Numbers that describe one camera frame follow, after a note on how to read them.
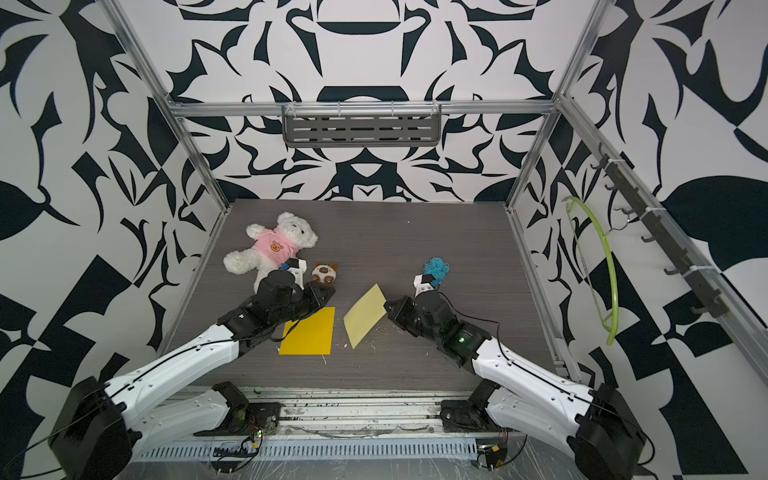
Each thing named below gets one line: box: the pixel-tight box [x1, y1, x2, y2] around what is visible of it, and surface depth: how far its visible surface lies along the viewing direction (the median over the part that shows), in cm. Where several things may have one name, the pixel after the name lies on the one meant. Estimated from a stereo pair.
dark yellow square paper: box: [278, 307, 336, 355], surface depth 86 cm
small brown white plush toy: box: [311, 262, 338, 284], surface depth 99 cm
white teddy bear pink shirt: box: [223, 211, 318, 293], surface depth 98 cm
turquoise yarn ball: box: [423, 257, 450, 288], surface depth 101 cm
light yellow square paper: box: [343, 283, 387, 349], surface depth 91 cm
